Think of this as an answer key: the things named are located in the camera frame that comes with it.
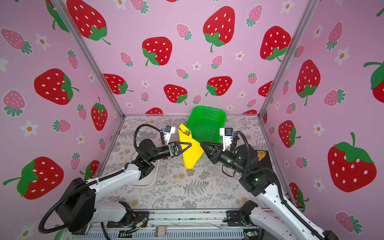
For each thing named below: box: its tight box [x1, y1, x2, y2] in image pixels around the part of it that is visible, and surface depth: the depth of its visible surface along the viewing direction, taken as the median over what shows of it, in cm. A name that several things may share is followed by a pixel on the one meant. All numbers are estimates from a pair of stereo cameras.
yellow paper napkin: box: [178, 123, 204, 170], surface depth 69 cm
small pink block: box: [155, 225, 166, 237], surface depth 71 cm
